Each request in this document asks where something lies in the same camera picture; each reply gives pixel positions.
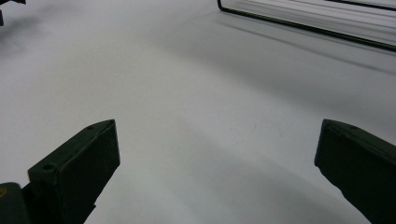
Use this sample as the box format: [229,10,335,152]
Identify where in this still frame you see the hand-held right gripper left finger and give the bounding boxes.
[27,119,121,224]

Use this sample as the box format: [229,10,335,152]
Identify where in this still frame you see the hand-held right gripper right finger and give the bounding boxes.
[314,119,396,224]

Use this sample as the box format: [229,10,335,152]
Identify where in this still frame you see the black wire rack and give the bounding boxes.
[217,0,396,53]

